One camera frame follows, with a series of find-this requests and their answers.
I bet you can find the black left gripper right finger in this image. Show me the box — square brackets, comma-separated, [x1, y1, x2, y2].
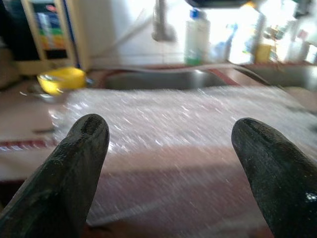
[231, 118, 317, 238]

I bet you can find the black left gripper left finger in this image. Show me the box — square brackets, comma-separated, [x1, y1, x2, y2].
[0, 113, 110, 238]

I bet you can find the shiny steel bowl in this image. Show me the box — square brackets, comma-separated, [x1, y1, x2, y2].
[19, 78, 96, 103]

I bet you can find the yellow plastic cup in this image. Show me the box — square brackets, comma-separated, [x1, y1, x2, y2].
[36, 66, 87, 96]

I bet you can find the steel sink basin with dishes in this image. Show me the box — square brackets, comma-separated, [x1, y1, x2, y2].
[235, 63, 317, 93]

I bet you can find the clear bubble wrap sheet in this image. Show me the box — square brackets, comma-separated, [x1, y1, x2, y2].
[48, 85, 317, 228]

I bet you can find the yellow sponge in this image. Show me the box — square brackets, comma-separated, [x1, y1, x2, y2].
[256, 43, 272, 63]

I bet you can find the beige water ionizer machine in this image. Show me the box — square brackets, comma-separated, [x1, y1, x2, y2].
[9, 0, 93, 75]

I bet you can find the clear soap bottle blue cap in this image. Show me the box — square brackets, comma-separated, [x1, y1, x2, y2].
[184, 8, 211, 66]

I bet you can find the grey metal water spout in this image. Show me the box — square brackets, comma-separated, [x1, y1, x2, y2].
[151, 0, 178, 42]

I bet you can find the black frying pan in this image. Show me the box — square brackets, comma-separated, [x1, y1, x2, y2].
[184, 0, 252, 8]

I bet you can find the thin white hose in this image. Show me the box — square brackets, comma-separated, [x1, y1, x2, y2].
[93, 14, 157, 57]

